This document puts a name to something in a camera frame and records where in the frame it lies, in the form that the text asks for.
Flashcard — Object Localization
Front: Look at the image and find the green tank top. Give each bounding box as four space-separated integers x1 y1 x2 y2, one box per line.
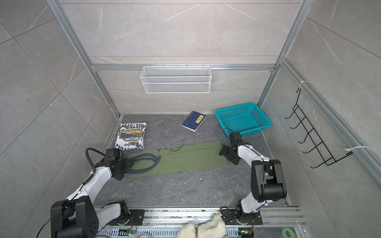
125 140 229 178

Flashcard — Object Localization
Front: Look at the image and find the white tank top navy trim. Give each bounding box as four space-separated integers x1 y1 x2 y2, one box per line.
115 122 147 151

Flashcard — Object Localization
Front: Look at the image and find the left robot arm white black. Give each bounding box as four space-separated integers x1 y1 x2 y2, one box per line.
46 148 134 238

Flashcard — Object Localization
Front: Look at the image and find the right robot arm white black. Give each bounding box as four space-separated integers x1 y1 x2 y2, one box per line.
219 132 287 224

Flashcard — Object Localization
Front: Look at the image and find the teal plastic basket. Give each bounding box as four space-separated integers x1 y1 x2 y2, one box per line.
215 103 272 137

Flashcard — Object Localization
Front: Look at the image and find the navy blue book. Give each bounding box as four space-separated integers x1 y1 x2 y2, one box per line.
181 111 206 132

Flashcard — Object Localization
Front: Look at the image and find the white fluffy plush toy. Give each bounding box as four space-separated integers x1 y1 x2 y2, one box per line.
177 214 227 238

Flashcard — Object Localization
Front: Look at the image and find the green tape roll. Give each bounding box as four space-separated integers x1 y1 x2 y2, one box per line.
282 228 295 238

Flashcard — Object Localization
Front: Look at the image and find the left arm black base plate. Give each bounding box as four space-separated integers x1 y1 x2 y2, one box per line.
117 209 145 227

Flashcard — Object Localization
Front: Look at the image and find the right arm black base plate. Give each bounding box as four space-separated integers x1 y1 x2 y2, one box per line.
219 207 263 226

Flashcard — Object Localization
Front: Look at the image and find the aluminium mounting rail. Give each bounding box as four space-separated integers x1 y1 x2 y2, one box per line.
96 207 310 238

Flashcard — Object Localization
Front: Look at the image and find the black wire hook rack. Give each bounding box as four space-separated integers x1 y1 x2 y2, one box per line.
284 88 354 169

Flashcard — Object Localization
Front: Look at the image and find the white wire mesh shelf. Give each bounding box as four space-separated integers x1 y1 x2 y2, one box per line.
140 66 212 94

